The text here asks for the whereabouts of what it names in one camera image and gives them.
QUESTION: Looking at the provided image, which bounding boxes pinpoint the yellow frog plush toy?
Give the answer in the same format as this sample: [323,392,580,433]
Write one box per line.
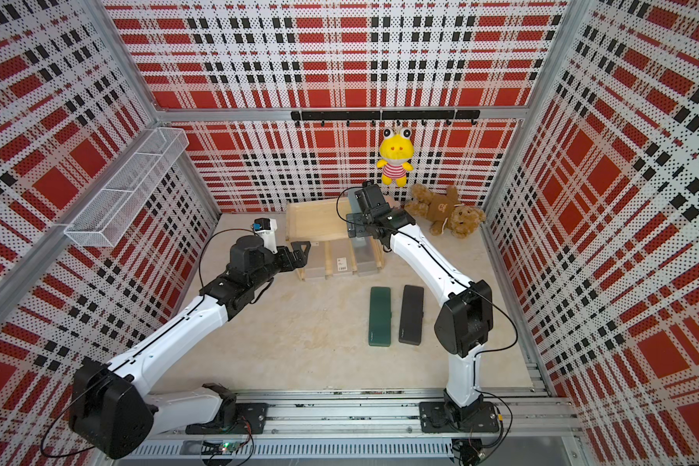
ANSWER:
[377,127,415,188]

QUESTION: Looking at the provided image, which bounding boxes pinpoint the dark green pencil case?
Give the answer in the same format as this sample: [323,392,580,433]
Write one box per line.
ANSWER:
[368,287,391,348]

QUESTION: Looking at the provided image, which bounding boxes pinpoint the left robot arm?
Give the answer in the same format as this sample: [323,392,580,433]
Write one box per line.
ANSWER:
[68,234,311,459]

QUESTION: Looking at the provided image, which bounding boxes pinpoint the black pencil case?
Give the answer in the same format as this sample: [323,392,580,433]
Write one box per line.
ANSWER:
[398,285,424,346]

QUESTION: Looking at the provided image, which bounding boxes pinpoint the green circuit board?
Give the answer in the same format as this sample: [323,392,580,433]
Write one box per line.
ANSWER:
[201,441,240,456]

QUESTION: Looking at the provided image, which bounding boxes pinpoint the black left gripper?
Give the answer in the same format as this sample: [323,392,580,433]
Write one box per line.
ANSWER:
[249,241,310,290]

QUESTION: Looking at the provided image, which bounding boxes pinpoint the black wall hook rail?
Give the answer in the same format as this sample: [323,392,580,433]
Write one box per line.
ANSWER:
[290,109,482,124]

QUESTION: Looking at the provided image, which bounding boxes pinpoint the white wire mesh basket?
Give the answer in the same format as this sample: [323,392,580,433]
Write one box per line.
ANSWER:
[64,127,188,248]

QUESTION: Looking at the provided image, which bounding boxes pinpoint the light teal pencil case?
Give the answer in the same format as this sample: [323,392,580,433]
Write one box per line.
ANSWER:
[347,190,362,223]

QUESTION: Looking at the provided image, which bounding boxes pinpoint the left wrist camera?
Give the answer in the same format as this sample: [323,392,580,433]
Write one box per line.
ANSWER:
[252,217,278,254]

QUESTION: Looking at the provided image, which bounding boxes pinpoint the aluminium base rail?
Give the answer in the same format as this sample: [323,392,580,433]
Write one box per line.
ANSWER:
[130,388,591,465]

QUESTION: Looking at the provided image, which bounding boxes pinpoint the brown teddy bear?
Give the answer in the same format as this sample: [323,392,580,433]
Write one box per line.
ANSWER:
[405,184,487,239]

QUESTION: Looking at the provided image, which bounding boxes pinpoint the wooden two-tier shelf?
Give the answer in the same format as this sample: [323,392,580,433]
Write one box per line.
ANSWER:
[285,198,384,282]

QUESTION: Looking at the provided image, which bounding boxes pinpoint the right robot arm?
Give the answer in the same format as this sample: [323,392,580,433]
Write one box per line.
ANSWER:
[340,182,493,425]

